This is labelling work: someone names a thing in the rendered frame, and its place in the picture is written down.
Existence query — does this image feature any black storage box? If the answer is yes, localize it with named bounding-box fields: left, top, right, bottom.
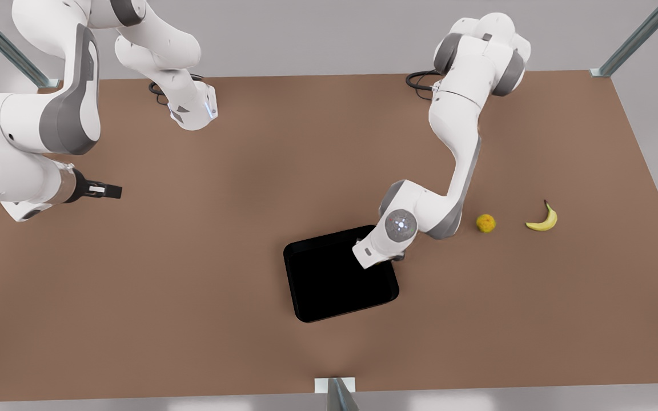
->
left=283, top=224, right=400, bottom=324

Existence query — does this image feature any yellow banana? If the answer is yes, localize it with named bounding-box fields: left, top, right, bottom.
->
left=525, top=200, right=559, bottom=232

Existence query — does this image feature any black cable loop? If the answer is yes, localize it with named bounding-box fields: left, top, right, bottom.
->
left=148, top=72, right=204, bottom=107
left=406, top=69, right=442, bottom=103

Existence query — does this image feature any silver frame post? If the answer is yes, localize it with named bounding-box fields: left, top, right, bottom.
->
left=0, top=0, right=60, bottom=90
left=314, top=377, right=359, bottom=411
left=589, top=0, right=658, bottom=78

